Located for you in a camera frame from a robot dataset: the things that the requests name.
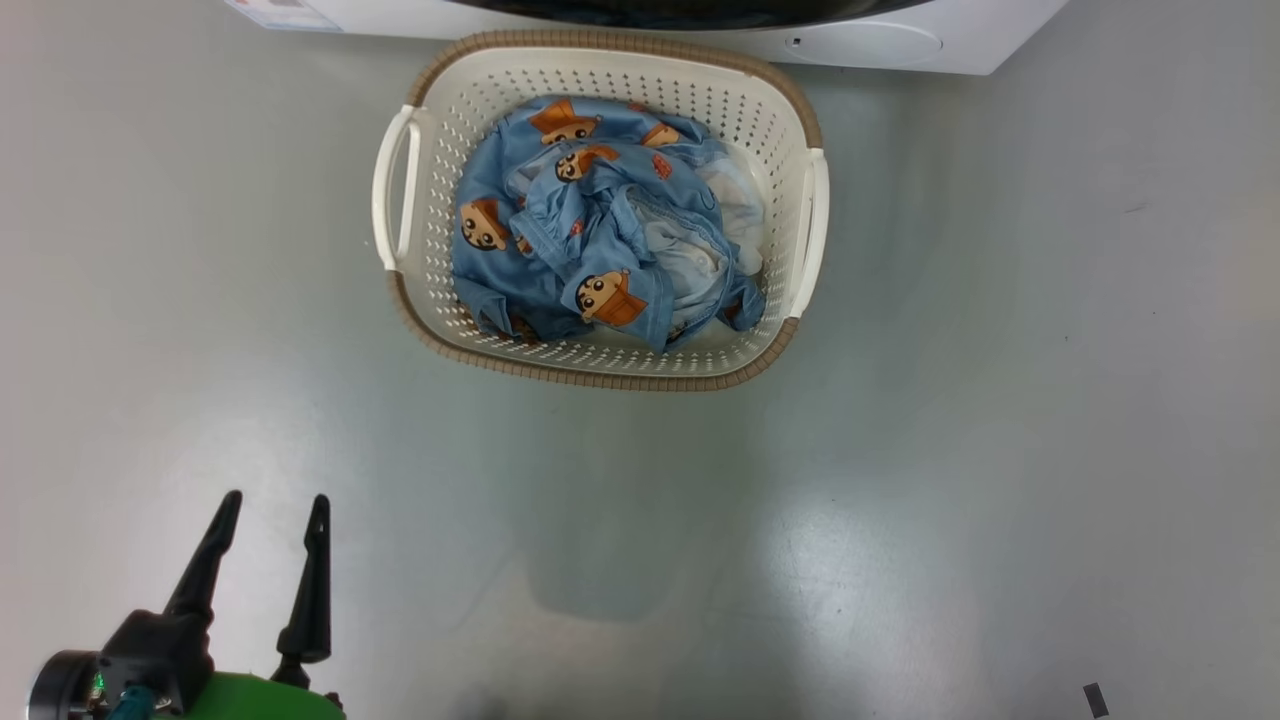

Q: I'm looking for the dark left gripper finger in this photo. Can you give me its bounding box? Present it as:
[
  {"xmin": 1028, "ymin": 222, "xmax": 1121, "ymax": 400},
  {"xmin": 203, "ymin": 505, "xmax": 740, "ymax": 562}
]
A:
[
  {"xmin": 163, "ymin": 489, "xmax": 244, "ymax": 627},
  {"xmin": 271, "ymin": 494, "xmax": 333, "ymax": 692}
]

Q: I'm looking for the white washing machine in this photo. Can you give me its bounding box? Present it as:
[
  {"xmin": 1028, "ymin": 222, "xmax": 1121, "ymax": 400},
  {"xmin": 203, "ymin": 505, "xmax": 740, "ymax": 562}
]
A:
[{"xmin": 225, "ymin": 0, "xmax": 1071, "ymax": 77}]

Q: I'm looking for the white garment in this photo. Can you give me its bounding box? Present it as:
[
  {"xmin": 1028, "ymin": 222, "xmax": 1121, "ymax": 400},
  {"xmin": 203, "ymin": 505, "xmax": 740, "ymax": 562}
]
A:
[{"xmin": 630, "ymin": 150, "xmax": 769, "ymax": 333}]

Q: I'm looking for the blue cartoon print garment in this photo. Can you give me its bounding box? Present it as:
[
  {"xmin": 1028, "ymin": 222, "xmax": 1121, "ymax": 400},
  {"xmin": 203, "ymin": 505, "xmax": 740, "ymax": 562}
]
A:
[{"xmin": 450, "ymin": 95, "xmax": 769, "ymax": 353}]

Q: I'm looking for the cream plastic laundry basket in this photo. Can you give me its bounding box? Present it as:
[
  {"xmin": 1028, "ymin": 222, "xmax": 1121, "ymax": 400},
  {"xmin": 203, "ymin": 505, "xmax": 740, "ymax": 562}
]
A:
[{"xmin": 372, "ymin": 28, "xmax": 831, "ymax": 393}]

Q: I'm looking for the blue energy label sticker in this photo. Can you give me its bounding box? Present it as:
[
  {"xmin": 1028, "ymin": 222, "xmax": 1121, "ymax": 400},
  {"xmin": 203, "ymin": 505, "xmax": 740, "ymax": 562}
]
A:
[{"xmin": 225, "ymin": 0, "xmax": 342, "ymax": 33}]

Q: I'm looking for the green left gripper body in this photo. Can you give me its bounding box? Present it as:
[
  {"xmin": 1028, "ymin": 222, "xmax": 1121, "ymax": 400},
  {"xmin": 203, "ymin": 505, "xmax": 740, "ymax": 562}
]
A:
[{"xmin": 150, "ymin": 671, "xmax": 347, "ymax": 720}]

